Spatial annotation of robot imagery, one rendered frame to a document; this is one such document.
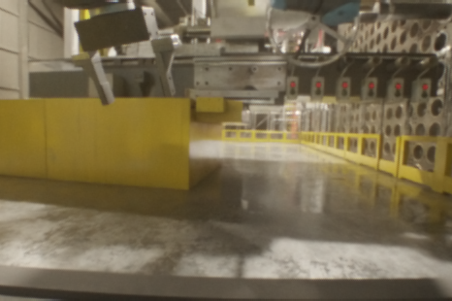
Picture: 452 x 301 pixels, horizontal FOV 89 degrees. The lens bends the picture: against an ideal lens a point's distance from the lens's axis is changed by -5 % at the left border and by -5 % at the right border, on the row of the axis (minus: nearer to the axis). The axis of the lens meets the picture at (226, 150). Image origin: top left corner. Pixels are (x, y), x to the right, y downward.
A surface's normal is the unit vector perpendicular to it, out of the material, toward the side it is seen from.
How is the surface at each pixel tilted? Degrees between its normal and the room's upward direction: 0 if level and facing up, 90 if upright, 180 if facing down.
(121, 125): 90
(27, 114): 90
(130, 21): 114
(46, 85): 90
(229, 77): 90
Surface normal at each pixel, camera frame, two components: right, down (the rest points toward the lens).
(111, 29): -0.12, 0.47
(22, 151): -0.15, 0.08
